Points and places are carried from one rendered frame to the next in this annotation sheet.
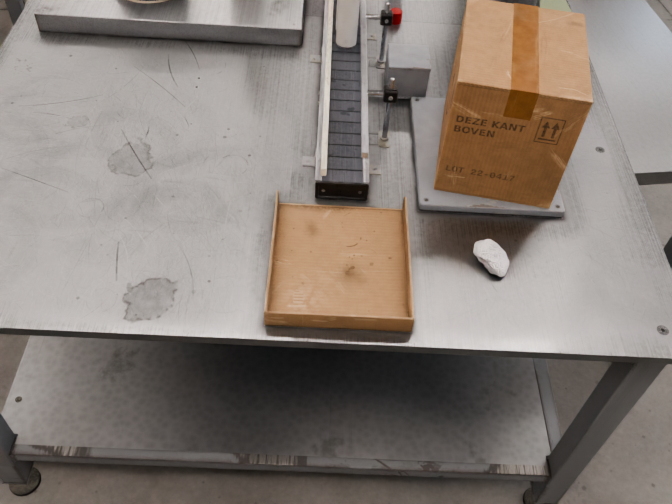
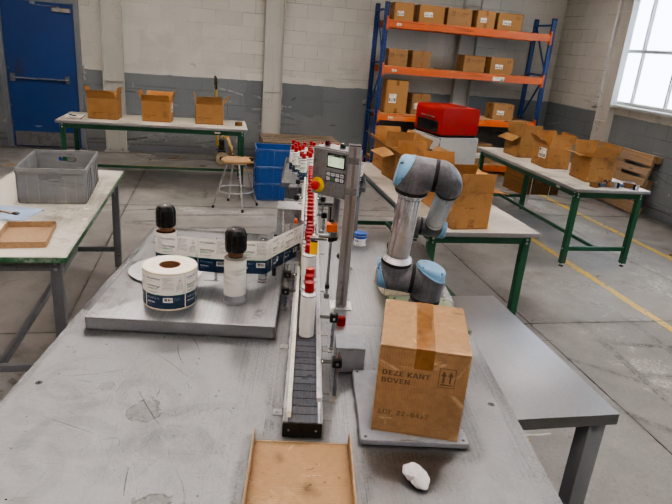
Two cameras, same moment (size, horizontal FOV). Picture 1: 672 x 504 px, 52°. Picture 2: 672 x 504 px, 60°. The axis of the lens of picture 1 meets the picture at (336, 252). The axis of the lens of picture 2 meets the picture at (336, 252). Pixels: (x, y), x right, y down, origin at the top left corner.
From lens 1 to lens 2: 31 cm
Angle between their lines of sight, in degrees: 30
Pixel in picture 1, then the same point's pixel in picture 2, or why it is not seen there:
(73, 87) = (106, 364)
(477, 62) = (393, 333)
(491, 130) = (407, 379)
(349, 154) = (308, 404)
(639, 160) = (520, 411)
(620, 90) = (501, 366)
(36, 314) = not seen: outside the picture
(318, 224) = (284, 454)
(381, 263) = (332, 481)
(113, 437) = not seen: outside the picture
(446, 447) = not seen: outside the picture
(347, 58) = (307, 344)
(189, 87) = (191, 364)
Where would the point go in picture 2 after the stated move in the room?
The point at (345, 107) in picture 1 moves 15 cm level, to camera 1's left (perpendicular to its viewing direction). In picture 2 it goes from (305, 374) to (257, 371)
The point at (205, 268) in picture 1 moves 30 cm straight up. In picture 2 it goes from (195, 486) to (194, 378)
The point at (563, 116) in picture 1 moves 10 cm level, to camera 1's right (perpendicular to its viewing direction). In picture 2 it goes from (454, 367) to (492, 370)
